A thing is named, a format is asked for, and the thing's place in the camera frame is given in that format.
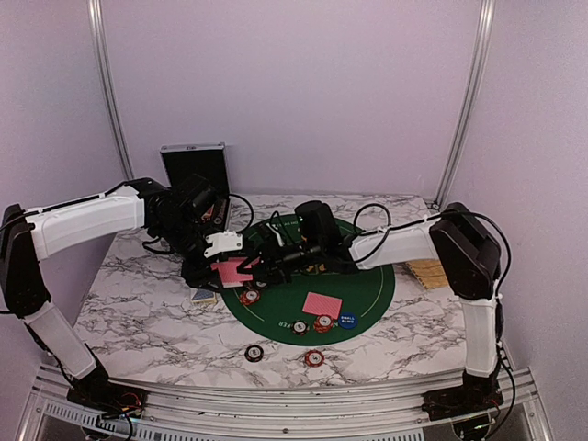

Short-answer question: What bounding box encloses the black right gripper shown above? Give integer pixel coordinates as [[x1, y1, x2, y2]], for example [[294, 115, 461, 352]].
[[238, 236, 324, 285]]

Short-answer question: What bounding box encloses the blue gold card box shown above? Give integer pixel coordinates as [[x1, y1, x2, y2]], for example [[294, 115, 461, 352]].
[[190, 289, 217, 305]]

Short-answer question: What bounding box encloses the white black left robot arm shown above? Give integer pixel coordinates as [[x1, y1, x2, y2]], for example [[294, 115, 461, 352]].
[[1, 175, 219, 409]]

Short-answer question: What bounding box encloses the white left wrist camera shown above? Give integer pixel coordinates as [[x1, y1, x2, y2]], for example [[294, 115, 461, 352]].
[[203, 231, 243, 258]]

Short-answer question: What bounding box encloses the blue small blind button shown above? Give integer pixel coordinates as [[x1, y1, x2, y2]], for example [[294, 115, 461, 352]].
[[337, 312, 358, 330]]

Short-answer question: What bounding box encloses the aluminium poker chip case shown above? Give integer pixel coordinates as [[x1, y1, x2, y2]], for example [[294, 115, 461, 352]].
[[160, 142, 231, 230]]

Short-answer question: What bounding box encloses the right aluminium frame post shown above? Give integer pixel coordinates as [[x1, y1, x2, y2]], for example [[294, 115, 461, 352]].
[[433, 0, 496, 208]]

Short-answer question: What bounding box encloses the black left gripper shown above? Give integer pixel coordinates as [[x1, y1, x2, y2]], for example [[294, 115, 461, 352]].
[[154, 215, 224, 292]]

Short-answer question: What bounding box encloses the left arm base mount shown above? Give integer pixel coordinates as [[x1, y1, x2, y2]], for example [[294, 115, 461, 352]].
[[67, 383, 148, 419]]

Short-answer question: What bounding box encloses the front aluminium rail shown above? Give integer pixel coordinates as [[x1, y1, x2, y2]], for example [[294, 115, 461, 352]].
[[13, 367, 552, 441]]

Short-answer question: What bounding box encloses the red card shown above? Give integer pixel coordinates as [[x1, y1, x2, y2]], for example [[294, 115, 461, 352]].
[[302, 292, 343, 319]]

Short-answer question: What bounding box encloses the red beige 5 chip stack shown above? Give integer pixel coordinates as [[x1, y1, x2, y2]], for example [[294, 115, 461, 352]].
[[304, 350, 324, 368]]

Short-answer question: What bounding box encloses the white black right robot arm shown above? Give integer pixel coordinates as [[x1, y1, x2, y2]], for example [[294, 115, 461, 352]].
[[238, 200, 511, 412]]

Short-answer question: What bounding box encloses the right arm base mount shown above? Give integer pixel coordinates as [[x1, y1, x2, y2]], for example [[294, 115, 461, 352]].
[[421, 386, 504, 421]]

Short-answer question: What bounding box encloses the aluminium frame post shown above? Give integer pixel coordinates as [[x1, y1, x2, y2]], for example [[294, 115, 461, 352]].
[[87, 0, 135, 180], [433, 0, 496, 208]]

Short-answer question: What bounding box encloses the black orange 100 chip stack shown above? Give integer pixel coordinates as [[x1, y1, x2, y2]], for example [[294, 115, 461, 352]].
[[244, 345, 264, 363]]

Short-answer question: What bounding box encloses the round green poker mat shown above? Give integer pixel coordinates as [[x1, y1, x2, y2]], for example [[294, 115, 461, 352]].
[[218, 213, 397, 346]]

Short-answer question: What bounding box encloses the woven bamboo tray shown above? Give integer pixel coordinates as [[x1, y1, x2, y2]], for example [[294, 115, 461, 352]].
[[406, 259, 448, 290]]

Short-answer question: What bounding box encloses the red playing card deck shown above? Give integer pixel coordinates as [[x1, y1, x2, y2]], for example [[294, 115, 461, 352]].
[[211, 257, 254, 288]]

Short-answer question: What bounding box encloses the left aluminium frame post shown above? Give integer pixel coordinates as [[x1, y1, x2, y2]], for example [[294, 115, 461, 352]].
[[87, 0, 135, 180]]

